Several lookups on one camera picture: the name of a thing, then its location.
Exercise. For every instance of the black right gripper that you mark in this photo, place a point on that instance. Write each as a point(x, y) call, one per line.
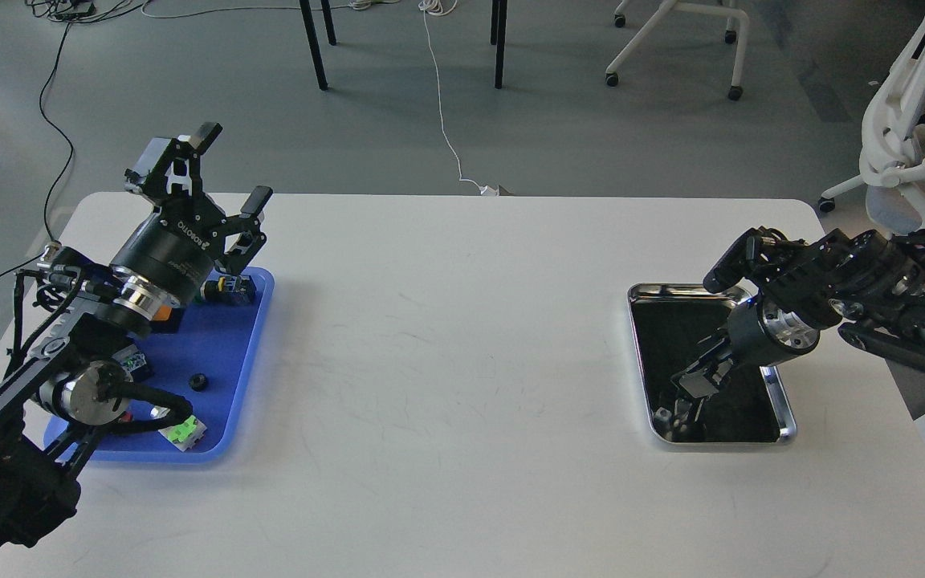
point(758, 333)

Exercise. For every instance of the silver metal tray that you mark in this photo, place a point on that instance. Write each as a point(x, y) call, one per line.
point(720, 407)

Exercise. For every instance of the white chair base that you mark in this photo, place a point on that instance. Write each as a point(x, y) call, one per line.
point(658, 31)

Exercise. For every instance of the small black gear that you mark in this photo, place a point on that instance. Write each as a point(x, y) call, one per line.
point(198, 382)

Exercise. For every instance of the black table leg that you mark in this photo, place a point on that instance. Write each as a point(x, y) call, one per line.
point(312, 37)
point(498, 38)

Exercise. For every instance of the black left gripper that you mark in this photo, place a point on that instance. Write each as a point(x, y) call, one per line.
point(167, 259)

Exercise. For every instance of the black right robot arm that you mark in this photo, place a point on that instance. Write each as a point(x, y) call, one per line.
point(870, 288)

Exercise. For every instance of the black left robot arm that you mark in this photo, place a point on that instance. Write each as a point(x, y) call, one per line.
point(65, 388)

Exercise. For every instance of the orange plastic box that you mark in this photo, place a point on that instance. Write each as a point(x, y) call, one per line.
point(165, 315)

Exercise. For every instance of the white office chair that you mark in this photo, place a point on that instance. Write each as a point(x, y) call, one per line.
point(892, 159)

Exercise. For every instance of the green and white connector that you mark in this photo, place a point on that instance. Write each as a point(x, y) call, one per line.
point(184, 436)

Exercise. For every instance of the blue plastic tray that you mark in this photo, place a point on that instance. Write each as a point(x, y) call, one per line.
point(214, 339)

